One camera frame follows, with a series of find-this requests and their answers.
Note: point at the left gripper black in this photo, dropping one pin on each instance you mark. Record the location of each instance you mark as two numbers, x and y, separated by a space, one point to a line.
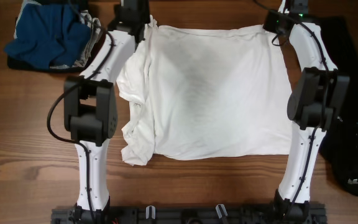
146 13

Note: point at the white t-shirt black print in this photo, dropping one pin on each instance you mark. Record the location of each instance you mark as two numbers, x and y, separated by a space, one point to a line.
197 94

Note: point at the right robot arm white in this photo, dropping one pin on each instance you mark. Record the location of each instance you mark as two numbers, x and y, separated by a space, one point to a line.
314 103

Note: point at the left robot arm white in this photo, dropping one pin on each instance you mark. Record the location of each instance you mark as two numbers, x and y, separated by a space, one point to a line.
90 113

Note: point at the grey white-trimmed garment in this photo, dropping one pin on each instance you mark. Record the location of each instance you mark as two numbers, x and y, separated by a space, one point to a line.
89 40

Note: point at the blue button shirt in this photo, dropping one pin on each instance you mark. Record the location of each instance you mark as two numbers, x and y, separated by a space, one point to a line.
49 35

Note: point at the black trousers right side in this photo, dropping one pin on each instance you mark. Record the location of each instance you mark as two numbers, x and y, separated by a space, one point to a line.
340 145

